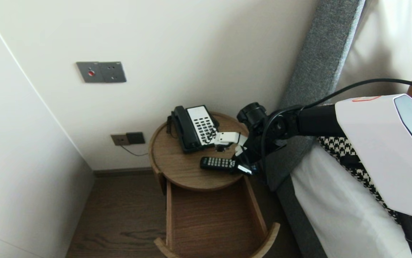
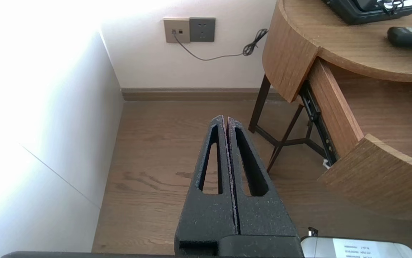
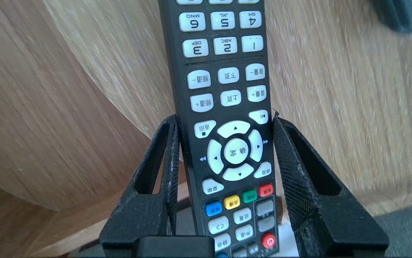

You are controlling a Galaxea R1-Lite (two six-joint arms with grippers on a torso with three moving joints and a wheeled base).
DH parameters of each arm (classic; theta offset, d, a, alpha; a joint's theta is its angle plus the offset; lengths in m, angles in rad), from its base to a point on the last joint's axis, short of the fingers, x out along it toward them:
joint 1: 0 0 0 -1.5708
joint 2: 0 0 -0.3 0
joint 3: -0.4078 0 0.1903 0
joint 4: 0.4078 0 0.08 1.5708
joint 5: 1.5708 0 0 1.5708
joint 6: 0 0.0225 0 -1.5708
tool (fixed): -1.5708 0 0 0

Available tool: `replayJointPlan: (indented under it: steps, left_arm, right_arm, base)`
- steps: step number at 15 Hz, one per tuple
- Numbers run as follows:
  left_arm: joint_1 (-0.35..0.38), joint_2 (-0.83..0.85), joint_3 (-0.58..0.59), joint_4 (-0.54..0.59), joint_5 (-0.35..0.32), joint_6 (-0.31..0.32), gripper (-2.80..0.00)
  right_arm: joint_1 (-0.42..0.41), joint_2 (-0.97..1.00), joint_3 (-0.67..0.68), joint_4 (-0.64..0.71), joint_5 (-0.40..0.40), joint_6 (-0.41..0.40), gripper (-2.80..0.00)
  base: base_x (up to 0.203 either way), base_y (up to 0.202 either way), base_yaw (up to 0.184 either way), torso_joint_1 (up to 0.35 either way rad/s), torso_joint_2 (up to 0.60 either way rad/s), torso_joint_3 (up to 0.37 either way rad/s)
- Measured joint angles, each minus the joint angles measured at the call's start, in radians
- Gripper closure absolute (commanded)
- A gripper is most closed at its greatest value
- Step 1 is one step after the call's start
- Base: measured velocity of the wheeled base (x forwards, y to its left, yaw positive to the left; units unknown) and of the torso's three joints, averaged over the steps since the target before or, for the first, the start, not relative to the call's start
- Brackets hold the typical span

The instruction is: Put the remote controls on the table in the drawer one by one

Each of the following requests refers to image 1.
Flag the black TV remote control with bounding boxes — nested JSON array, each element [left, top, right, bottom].
[[200, 156, 237, 171]]

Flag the curved-front wooden table drawer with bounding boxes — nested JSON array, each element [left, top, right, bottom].
[[154, 174, 281, 258]]

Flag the black and white telephone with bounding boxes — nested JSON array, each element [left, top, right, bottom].
[[166, 105, 223, 154]]

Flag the black telephone handset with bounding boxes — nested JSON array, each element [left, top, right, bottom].
[[172, 106, 201, 151]]

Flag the round wooden side table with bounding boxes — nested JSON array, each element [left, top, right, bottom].
[[148, 112, 257, 196]]

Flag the grey fabric bed base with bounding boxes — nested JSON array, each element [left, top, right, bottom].
[[276, 176, 326, 258]]

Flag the black white houndstooth pillow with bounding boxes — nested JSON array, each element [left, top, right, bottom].
[[317, 135, 403, 224]]

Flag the thin black telephone line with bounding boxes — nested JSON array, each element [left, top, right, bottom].
[[120, 143, 150, 157]]

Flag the dark wooden baseboard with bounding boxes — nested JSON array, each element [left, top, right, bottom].
[[93, 168, 154, 178]]

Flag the beige padded headboard panel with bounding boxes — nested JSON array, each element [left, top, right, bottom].
[[337, 0, 412, 102]]

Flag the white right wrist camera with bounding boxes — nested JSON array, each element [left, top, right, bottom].
[[214, 132, 248, 152]]

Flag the black coiled handset cord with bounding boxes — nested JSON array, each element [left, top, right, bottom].
[[166, 114, 179, 139]]

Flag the black wall plate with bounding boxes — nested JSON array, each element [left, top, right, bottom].
[[126, 132, 146, 145]]

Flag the grey fabric headboard frame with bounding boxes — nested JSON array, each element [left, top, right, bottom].
[[260, 0, 366, 192]]

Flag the brass wall jack plate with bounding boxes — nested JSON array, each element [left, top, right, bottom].
[[111, 133, 130, 146]]

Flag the grey wall power socket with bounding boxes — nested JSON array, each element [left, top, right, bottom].
[[99, 62, 127, 83]]

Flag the grey wall switch red button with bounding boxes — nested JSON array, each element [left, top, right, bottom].
[[76, 62, 101, 83]]

